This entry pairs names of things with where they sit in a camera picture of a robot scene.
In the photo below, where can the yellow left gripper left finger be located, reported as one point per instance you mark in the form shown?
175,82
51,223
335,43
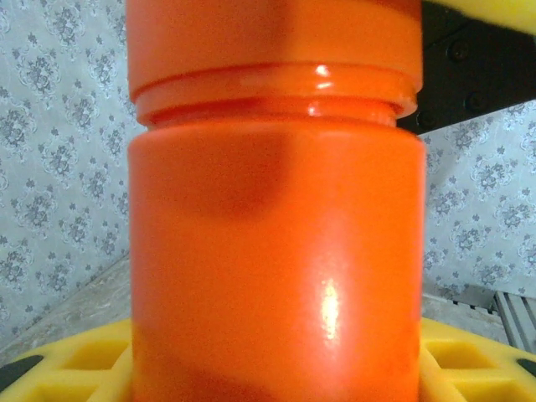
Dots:
63,372

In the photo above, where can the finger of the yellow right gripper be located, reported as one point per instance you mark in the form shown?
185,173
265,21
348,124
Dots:
481,63

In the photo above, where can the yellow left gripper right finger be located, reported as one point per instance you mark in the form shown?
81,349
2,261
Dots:
473,368

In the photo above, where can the orange bottle cap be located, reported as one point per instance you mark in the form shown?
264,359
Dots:
272,42

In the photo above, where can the orange pill bottle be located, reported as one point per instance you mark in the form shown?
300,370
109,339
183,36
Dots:
272,251

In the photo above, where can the aluminium side rail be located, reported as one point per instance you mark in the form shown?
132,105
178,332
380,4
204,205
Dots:
517,322

